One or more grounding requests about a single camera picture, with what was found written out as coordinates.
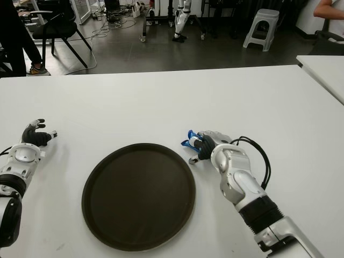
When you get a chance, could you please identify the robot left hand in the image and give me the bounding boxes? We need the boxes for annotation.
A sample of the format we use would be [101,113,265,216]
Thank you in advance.
[20,118,58,147]

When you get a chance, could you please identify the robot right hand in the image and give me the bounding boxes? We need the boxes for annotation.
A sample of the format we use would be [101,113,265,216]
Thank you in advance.
[189,130,233,164]

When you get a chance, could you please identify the blue Oreo cookie pack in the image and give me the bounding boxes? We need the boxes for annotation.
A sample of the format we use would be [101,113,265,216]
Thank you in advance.
[181,129,202,149]

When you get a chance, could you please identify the round dark brown tray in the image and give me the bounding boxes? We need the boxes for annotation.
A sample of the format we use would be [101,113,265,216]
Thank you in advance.
[82,143,196,252]

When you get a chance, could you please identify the person in black clothes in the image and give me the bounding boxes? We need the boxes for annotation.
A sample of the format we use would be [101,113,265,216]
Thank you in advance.
[0,0,52,77]

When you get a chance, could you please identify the black chair with grey armrests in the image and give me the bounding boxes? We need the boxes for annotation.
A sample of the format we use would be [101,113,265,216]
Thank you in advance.
[25,0,92,68]

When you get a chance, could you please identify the white plastic stool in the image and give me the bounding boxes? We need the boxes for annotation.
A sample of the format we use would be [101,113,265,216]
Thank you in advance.
[242,9,280,52]

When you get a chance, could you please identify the white humanoid robot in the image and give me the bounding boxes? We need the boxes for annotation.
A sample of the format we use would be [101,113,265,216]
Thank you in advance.
[171,0,192,43]

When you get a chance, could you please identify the white framed panel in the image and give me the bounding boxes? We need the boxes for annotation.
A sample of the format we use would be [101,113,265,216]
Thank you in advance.
[70,0,95,25]

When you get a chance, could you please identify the black padded chair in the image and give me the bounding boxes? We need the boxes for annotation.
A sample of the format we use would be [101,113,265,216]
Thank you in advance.
[309,30,344,56]

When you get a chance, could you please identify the white bag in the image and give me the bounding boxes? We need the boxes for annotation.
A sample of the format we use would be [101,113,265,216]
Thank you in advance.
[133,1,147,18]

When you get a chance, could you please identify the person in white shirt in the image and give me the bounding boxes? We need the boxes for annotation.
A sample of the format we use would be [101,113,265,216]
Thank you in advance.
[313,0,344,20]

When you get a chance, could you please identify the black right forearm cable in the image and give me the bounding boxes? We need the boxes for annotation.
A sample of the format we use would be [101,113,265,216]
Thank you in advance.
[230,136,271,189]

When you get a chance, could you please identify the white floor cable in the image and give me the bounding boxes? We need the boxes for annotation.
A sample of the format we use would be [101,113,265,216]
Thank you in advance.
[64,16,135,76]

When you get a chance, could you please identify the black wheeled metal frame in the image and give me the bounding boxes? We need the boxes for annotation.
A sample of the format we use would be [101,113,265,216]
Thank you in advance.
[138,0,207,43]

